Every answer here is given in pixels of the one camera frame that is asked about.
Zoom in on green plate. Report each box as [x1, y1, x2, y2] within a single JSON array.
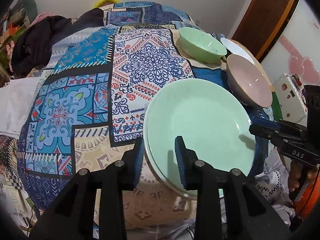
[[143, 78, 257, 200]]

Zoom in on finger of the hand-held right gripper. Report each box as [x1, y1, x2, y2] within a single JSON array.
[[249, 124, 293, 145], [254, 118, 304, 134]]

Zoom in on blue patchwork blanket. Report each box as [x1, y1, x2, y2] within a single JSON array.
[[16, 2, 275, 230]]

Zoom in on pink bowl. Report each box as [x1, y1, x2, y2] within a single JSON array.
[[226, 54, 273, 108]]

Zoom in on white bowl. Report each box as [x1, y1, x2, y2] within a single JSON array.
[[220, 37, 257, 64]]

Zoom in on dark clothing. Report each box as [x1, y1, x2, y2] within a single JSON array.
[[11, 7, 105, 74]]

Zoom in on pink cloth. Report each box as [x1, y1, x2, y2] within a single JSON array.
[[34, 12, 54, 24]]

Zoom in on white sheet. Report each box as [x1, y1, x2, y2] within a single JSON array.
[[0, 76, 44, 140]]

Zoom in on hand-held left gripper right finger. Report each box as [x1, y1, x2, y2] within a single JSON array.
[[174, 135, 293, 240]]

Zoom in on wooden door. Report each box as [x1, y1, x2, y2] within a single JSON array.
[[231, 0, 300, 62]]

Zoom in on yellow foam ring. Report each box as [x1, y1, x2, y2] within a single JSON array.
[[94, 0, 120, 8]]

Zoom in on white printed bedsheet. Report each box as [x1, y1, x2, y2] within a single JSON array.
[[252, 147, 298, 228]]

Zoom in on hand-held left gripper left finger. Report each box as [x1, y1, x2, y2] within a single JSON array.
[[29, 136, 145, 240]]

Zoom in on person's right hand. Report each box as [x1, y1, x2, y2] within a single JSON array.
[[287, 160, 304, 193]]

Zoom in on green bowl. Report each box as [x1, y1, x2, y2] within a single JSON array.
[[178, 27, 228, 64]]

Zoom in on green cardboard box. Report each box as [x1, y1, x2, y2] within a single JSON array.
[[0, 22, 28, 63]]

